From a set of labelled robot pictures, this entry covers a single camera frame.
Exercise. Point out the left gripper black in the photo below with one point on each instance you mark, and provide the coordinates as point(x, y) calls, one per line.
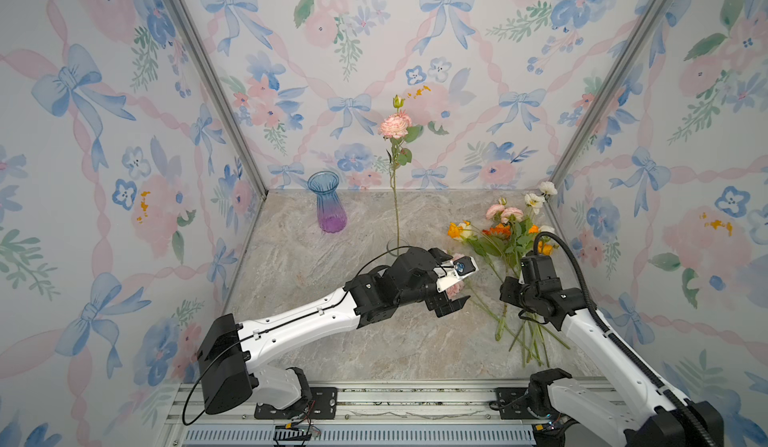
point(451, 306)

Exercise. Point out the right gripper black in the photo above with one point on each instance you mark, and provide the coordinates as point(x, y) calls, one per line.
point(508, 284)

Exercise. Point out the orange poppy flower stem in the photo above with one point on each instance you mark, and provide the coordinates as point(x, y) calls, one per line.
point(532, 335)

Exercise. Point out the pink carnation single stem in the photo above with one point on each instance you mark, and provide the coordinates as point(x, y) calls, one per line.
point(399, 130)

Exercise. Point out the pink rose stem with leaves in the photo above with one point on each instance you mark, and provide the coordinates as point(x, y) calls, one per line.
point(502, 212)

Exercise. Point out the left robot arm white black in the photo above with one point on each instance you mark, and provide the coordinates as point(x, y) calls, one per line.
point(235, 356)

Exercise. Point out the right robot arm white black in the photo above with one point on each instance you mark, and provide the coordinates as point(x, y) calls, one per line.
point(653, 412)

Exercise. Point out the blue purple glass vase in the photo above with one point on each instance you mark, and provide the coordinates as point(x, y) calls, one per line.
point(331, 215)

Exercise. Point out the white flower stem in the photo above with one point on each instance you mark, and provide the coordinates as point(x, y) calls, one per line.
point(535, 201)

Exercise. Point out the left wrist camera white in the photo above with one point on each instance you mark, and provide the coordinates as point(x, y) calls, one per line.
point(452, 273)

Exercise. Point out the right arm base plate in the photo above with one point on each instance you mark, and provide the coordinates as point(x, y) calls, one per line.
point(518, 403)

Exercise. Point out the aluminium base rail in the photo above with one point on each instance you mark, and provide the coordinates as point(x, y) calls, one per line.
point(392, 413)

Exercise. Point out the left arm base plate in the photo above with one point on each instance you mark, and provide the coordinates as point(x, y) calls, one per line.
point(319, 404)

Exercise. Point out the right aluminium corner post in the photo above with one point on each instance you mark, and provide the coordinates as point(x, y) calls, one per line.
point(639, 36)

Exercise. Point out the aluminium corner post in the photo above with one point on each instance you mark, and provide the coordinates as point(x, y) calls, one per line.
point(639, 36)
point(180, 14)

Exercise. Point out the left aluminium corner post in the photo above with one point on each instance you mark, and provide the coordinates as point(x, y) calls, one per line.
point(180, 14)

